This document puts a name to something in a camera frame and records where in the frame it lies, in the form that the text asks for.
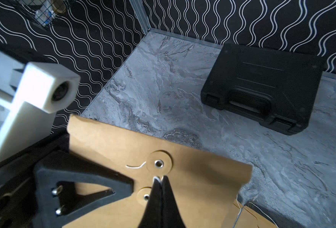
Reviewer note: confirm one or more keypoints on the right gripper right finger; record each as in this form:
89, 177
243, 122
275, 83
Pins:
171, 217

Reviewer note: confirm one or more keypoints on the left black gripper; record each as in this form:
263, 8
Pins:
56, 174

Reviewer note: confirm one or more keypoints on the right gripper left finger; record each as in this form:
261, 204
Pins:
152, 217

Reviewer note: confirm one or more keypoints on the brown file bag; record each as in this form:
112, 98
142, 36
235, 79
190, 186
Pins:
232, 215
204, 184
263, 220

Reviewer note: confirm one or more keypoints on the silver object in black basket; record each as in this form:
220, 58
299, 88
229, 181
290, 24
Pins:
48, 11

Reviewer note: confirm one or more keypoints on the black plastic tool case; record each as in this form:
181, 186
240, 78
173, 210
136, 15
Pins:
275, 88

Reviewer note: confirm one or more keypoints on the black wire mesh basket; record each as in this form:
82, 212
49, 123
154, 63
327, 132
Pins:
19, 6

